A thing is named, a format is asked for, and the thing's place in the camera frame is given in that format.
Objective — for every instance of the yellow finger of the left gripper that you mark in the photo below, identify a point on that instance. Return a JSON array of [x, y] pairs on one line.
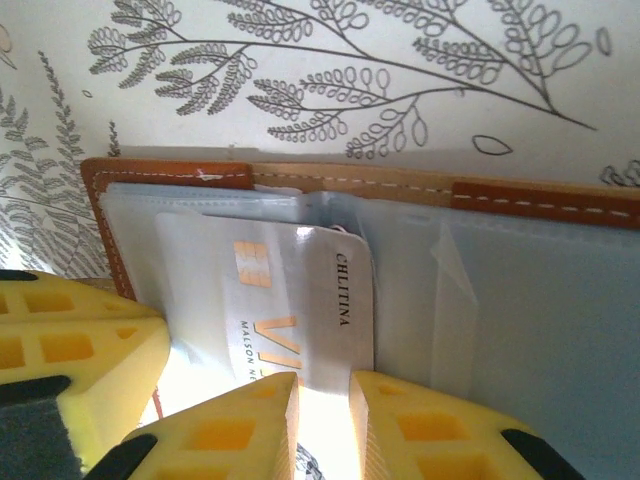
[[125, 360], [100, 307]]

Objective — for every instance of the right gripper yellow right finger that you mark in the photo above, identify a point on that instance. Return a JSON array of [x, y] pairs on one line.
[[425, 440]]

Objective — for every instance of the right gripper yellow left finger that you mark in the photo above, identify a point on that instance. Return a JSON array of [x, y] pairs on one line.
[[225, 440]]

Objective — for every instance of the brown leather card holder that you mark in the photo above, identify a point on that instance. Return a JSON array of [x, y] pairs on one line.
[[500, 325]]

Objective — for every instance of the white VIP card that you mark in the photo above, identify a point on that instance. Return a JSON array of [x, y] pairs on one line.
[[280, 300]]

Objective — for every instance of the floral patterned table cover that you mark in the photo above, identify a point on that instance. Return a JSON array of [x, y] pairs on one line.
[[450, 125]]

